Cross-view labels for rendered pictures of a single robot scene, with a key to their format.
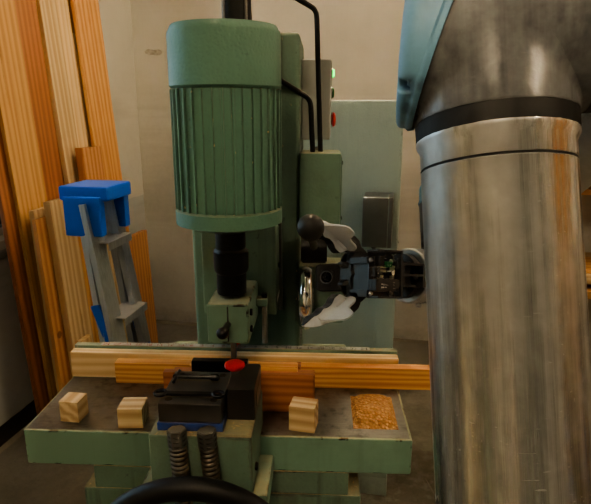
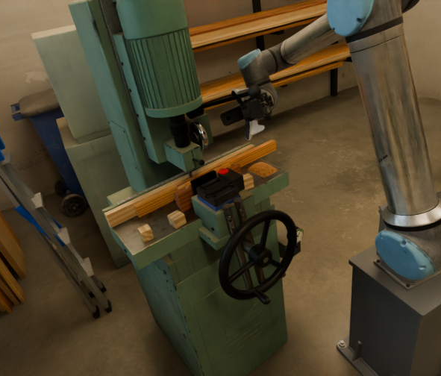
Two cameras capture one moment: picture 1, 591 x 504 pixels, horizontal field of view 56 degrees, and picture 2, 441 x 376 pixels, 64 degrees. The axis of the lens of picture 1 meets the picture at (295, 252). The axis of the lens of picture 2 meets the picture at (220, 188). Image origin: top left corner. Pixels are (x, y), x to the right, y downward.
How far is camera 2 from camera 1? 0.62 m
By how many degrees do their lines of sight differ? 34
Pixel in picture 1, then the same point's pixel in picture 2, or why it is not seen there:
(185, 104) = (154, 47)
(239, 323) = (198, 156)
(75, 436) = (159, 243)
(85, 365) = (116, 218)
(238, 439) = (249, 197)
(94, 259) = (6, 177)
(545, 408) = (416, 111)
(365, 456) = (274, 186)
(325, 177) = not seen: hidden behind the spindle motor
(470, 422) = (399, 124)
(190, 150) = (162, 73)
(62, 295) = not seen: outside the picture
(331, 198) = not seen: hidden behind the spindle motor
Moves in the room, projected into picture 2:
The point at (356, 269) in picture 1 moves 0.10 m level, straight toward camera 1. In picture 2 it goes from (251, 107) to (271, 114)
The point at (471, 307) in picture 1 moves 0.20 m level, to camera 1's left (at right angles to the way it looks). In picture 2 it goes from (395, 89) to (336, 122)
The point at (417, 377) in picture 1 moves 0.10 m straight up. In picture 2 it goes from (265, 149) to (262, 124)
